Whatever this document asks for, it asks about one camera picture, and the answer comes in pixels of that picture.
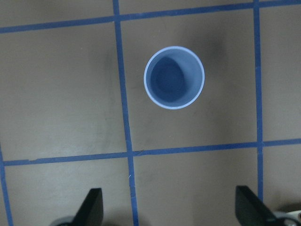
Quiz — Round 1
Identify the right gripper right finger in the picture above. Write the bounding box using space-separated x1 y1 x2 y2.
235 186 278 226

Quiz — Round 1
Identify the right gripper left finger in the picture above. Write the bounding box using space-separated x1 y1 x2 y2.
72 188 103 226

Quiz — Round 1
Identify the blue cup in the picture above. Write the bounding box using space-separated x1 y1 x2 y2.
143 46 205 110

